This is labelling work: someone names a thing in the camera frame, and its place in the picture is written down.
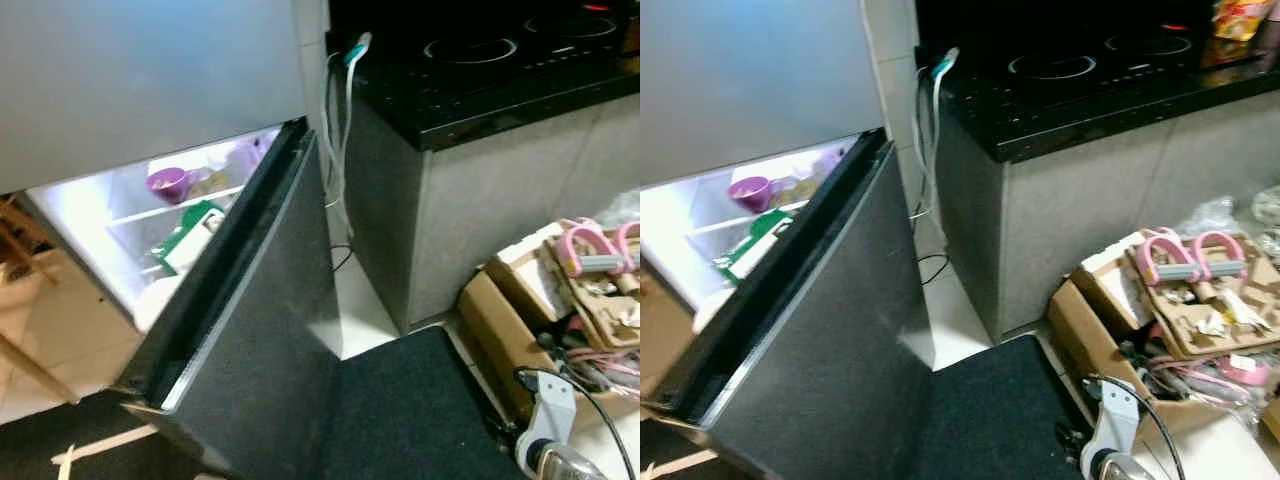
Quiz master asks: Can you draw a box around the white fridge shelf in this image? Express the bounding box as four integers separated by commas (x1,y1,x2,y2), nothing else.
685,195,811,241
104,184,247,229

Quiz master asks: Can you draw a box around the silver fridge upper door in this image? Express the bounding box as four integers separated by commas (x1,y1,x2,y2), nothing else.
640,0,887,188
0,0,307,197

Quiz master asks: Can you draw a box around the dark floor mat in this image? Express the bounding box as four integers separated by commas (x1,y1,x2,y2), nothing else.
314,325,528,480
908,334,1103,480

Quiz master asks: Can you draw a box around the brown cardboard box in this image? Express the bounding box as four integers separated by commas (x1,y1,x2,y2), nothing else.
457,218,641,423
1047,228,1280,433

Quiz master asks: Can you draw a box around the black taped floor mat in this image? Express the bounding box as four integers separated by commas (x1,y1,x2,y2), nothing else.
0,388,176,480
640,415,721,480

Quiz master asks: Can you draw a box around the pink plastic object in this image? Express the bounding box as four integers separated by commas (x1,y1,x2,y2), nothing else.
1208,354,1273,393

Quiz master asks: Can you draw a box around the pink slipper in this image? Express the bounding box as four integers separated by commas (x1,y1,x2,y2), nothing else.
1186,230,1248,282
556,222,614,277
612,220,641,274
1134,228,1201,287

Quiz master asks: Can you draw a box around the grey counter cabinet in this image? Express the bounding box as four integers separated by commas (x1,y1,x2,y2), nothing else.
340,92,641,337
935,100,1280,346

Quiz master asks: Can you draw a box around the clear plastic bag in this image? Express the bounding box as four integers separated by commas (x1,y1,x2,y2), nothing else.
1178,183,1280,263

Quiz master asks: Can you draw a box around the black counter top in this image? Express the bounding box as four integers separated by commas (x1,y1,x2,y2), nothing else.
914,0,1280,165
327,0,641,153

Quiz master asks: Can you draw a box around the green white carton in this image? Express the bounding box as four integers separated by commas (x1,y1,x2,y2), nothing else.
712,208,795,285
151,200,227,277

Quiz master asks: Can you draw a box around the purple plastic cup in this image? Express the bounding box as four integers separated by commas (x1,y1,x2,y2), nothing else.
727,175,772,214
146,166,192,205

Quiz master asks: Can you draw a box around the black induction cooktop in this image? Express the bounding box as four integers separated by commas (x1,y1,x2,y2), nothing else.
400,5,641,86
985,12,1273,96

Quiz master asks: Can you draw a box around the yellow snack bag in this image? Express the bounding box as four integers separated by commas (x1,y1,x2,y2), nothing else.
1211,0,1277,43

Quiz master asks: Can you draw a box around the wooden chair leg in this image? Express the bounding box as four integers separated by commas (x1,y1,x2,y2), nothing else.
0,195,83,407

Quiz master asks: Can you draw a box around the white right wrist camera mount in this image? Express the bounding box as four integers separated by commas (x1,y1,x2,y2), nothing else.
514,370,580,467
1079,378,1142,464

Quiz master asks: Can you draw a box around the white power cable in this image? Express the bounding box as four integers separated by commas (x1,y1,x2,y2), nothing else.
911,46,962,227
319,31,374,241

